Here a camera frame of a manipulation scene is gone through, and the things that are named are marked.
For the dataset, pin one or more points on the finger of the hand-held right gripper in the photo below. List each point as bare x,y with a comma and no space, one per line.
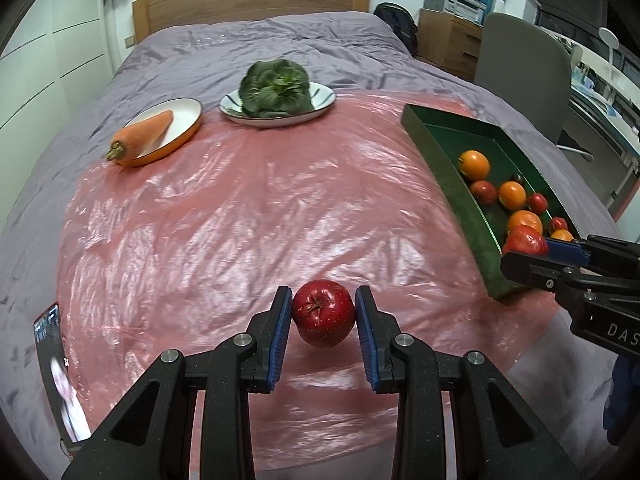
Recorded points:
565,251
535,267

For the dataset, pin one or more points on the red smartphone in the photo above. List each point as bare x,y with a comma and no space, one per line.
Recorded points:
55,375

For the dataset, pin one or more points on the wooden nightstand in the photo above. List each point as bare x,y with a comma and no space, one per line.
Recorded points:
450,45

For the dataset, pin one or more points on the orange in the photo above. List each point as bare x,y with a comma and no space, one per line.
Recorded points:
524,221
562,235
511,195
473,162

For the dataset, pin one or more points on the black backpack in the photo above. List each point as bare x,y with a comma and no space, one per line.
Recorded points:
400,22

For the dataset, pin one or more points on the green tray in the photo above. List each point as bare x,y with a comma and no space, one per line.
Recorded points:
450,180

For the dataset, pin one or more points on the wooden headboard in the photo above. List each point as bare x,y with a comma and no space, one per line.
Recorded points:
250,0

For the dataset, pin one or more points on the red apple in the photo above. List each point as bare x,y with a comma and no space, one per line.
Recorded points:
557,223
325,310
537,202

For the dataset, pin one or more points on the carrot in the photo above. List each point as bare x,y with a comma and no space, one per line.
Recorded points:
145,132

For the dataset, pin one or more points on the pink plastic sheet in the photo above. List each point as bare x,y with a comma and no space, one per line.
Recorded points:
200,235

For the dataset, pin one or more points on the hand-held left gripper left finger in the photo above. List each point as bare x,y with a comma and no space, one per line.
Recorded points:
280,340

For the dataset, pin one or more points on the grey office chair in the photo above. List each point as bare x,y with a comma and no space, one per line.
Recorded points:
520,60

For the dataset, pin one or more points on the orange rimmed plate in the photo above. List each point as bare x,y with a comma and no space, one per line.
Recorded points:
185,115

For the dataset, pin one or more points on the red tomato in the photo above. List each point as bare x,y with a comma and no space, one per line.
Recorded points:
525,241
482,191

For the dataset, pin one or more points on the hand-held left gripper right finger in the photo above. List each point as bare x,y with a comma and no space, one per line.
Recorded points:
365,340

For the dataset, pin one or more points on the green bok choy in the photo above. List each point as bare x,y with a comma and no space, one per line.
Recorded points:
275,87

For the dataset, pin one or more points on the white striped plate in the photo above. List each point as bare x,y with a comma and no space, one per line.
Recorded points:
322,97

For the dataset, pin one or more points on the white wardrobe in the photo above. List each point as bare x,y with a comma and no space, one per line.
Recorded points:
50,35

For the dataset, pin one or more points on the white desk lamp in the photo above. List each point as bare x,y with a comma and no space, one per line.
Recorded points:
609,37

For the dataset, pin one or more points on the wall socket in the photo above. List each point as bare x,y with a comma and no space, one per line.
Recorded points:
129,40

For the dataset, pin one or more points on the white printer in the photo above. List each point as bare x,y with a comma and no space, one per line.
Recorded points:
467,5

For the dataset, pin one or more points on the dark purple plum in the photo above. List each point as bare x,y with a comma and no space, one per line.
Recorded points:
516,178

